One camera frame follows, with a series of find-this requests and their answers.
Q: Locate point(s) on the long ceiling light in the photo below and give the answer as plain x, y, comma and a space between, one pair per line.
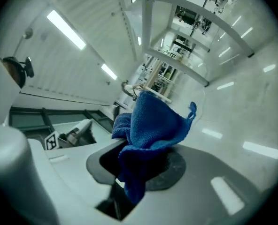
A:
66, 29

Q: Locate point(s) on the short ceiling light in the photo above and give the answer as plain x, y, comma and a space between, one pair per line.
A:
109, 71

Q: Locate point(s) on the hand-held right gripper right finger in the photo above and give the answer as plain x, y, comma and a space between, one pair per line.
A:
200, 186

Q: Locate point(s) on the round ceiling sensor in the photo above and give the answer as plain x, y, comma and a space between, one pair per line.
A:
28, 33

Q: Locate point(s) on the white metal table frame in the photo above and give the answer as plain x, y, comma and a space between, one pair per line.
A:
150, 20

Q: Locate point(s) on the blue microfibre cloth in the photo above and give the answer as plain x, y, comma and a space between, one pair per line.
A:
153, 125

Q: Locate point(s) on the dark framed window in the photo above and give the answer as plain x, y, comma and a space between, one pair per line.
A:
59, 119

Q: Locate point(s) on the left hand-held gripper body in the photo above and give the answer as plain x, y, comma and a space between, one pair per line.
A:
69, 135

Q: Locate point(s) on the light wooden stool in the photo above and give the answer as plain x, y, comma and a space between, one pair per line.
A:
153, 77

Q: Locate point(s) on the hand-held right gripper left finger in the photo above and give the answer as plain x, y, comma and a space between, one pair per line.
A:
73, 172

